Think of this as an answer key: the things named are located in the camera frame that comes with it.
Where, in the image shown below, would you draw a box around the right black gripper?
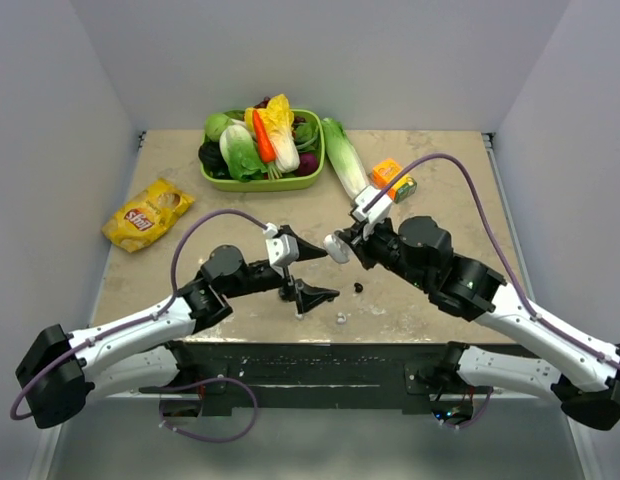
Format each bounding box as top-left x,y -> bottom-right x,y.
340,214 -> 431,290

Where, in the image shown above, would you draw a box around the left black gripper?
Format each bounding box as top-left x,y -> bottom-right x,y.
223,235 -> 339,312

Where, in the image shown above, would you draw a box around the white earbud charging case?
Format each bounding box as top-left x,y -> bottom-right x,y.
323,233 -> 351,265

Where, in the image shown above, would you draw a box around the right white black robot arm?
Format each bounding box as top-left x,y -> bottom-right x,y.
324,216 -> 620,431

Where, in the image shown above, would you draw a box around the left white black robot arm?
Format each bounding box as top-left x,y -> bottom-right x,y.
10,224 -> 339,429

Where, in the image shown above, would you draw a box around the orange juice carton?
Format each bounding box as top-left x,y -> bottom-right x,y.
369,158 -> 417,204

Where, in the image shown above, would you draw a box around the napa cabbage on table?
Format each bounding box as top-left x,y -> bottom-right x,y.
321,117 -> 369,200

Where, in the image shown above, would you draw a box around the green plastic vegetable tray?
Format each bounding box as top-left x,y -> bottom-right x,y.
199,109 -> 325,193

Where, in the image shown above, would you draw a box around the purple onion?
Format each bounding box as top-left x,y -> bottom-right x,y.
294,152 -> 319,177

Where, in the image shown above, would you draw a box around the dark green leafy vegetable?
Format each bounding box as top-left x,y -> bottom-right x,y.
292,121 -> 320,153

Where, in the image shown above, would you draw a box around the orange toy carrot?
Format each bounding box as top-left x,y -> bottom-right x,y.
252,109 -> 276,164

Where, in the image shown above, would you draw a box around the green white bok choy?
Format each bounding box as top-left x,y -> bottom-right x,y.
219,125 -> 266,182

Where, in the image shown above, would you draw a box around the yellow white cabbage in tray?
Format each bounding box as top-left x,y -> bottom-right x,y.
244,94 -> 300,174

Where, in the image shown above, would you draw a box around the black round vegetable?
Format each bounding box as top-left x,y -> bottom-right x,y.
198,142 -> 227,175

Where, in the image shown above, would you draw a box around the dark red grapes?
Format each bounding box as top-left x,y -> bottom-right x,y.
255,96 -> 271,108

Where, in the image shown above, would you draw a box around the yellow Lays chips bag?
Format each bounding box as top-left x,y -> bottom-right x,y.
101,178 -> 195,253

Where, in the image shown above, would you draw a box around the green round vegetable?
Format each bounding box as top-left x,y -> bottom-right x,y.
204,113 -> 234,142

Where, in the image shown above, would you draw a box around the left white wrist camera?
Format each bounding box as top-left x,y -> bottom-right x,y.
263,223 -> 299,269

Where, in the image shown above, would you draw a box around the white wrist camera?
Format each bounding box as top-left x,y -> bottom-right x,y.
350,185 -> 393,224
263,223 -> 299,269

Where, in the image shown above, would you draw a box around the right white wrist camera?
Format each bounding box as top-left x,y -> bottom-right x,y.
350,185 -> 393,224

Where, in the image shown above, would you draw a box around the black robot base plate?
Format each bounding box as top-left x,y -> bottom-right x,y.
167,341 -> 472,416

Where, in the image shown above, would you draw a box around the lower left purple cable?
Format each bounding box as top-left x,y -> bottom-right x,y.
157,374 -> 259,443

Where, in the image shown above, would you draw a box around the aluminium frame rail right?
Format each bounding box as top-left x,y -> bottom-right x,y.
480,131 -> 541,321

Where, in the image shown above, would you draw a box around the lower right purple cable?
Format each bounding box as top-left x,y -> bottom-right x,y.
437,384 -> 494,431

